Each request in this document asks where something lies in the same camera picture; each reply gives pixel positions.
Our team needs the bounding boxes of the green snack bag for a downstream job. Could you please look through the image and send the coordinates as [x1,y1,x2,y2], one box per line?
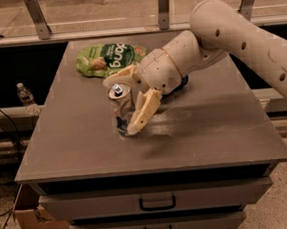
[76,43,147,78]

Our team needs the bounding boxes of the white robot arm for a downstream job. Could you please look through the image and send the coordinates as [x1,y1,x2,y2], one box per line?
[103,0,287,136]

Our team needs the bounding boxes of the silver redbull can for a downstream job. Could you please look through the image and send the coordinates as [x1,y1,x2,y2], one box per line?
[107,83,135,136]

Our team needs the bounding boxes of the plastic water bottle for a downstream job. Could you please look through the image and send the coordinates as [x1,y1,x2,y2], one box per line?
[16,82,41,116]

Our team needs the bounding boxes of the cardboard box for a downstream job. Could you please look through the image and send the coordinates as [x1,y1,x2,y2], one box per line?
[13,185,69,229]

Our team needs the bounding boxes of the blue soda can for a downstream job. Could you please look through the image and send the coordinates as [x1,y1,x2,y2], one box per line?
[176,76,189,89]

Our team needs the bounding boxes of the lower grey drawer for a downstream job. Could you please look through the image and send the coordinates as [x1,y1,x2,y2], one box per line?
[69,211,246,229]

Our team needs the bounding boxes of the middle metal bracket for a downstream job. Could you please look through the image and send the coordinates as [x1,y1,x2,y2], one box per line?
[158,0,170,31]

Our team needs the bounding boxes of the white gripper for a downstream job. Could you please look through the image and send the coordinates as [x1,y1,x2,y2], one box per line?
[103,30,226,136]

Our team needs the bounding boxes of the grey drawer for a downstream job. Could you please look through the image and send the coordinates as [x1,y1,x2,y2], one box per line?
[69,211,246,229]
[39,177,272,221]

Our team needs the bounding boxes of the upper grey drawer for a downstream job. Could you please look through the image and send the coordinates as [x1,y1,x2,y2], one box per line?
[39,177,272,221]

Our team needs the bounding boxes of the left metal bracket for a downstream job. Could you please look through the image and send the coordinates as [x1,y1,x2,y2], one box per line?
[23,0,52,40]

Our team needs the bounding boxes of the grey drawer cabinet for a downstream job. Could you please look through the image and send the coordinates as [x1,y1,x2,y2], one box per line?
[16,41,287,226]

